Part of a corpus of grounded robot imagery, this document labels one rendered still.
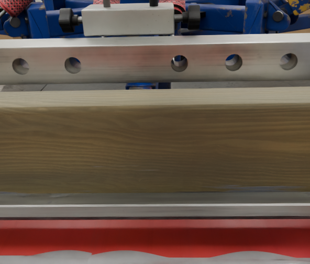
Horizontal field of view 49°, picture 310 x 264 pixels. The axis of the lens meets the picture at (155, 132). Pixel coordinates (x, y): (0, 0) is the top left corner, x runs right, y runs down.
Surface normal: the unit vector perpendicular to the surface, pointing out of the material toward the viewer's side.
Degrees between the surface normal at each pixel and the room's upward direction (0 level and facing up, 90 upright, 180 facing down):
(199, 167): 90
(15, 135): 90
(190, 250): 0
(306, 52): 90
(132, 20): 90
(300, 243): 0
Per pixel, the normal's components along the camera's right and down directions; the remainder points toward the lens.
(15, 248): -0.03, -0.89
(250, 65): -0.04, 0.45
